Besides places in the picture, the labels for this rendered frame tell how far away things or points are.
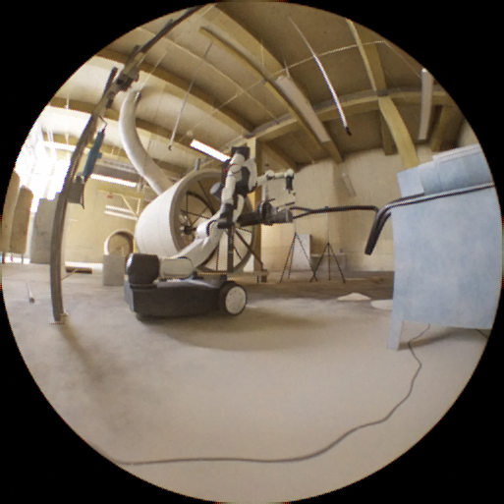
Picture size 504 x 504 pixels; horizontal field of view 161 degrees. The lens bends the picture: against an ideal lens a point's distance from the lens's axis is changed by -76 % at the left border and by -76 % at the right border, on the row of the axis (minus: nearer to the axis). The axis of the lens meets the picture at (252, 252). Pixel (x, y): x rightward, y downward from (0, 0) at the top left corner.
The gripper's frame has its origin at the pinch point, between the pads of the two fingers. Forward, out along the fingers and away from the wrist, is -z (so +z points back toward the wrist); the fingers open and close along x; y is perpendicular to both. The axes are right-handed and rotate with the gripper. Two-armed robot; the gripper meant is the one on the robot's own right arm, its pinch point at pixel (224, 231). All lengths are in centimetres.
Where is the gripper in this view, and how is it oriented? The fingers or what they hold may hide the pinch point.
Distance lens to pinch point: 110.9
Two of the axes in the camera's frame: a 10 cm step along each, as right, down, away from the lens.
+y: 0.9, 3.5, 9.3
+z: 0.4, -9.4, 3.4
